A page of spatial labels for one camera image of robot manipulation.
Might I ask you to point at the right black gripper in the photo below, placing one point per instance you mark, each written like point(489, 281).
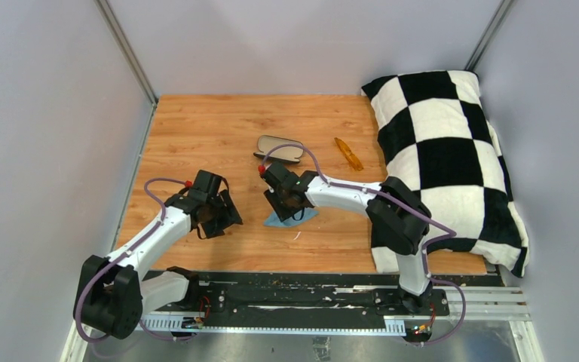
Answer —
point(271, 196)

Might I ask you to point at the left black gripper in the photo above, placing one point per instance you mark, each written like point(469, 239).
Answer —
point(229, 216)

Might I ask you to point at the light blue cleaning cloth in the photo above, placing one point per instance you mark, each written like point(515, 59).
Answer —
point(302, 216)

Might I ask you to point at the black glasses case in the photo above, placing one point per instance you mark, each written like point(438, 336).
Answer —
point(279, 149)

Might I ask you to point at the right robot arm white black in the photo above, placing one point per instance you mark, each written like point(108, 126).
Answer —
point(399, 219)

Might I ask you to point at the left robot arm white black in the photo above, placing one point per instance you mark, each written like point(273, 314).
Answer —
point(114, 294)

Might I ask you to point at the orange sunglasses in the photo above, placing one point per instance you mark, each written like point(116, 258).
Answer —
point(349, 155)

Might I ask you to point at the black white checkered blanket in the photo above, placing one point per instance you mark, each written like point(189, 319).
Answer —
point(435, 137)

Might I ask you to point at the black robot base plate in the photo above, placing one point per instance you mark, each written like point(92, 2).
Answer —
point(303, 303)

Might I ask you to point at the aluminium rail frame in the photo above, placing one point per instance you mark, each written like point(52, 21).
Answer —
point(500, 304)

